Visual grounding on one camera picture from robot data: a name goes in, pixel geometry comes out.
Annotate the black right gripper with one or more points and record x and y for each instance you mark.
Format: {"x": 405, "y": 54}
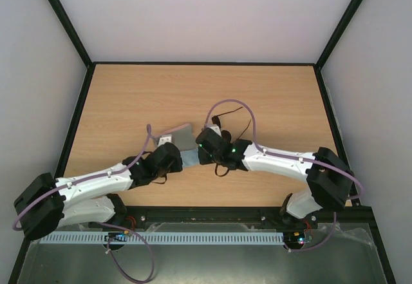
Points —
{"x": 202, "y": 156}

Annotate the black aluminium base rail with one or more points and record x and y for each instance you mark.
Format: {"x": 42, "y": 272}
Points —
{"x": 261, "y": 216}

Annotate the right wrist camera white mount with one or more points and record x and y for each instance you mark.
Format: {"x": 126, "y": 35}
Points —
{"x": 212, "y": 126}

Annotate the pink grey glasses case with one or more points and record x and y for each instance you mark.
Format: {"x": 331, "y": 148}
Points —
{"x": 183, "y": 137}

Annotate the black frame post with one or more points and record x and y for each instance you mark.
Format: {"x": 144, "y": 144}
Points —
{"x": 71, "y": 32}
{"x": 339, "y": 30}

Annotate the black frame post right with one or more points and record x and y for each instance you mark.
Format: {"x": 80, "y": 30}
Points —
{"x": 339, "y": 30}

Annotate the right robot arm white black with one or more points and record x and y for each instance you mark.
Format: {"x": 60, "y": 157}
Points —
{"x": 327, "y": 178}

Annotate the light blue cleaning cloth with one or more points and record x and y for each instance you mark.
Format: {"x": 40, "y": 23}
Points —
{"x": 189, "y": 158}

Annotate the black frame post left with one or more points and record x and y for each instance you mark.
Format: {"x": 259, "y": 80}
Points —
{"x": 71, "y": 32}

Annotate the black sunglasses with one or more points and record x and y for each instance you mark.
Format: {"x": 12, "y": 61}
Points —
{"x": 233, "y": 123}

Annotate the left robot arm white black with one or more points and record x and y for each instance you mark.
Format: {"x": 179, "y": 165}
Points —
{"x": 50, "y": 203}

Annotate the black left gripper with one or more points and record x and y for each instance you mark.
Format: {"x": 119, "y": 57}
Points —
{"x": 177, "y": 167}

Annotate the light blue slotted cable duct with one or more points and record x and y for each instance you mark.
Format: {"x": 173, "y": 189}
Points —
{"x": 166, "y": 238}

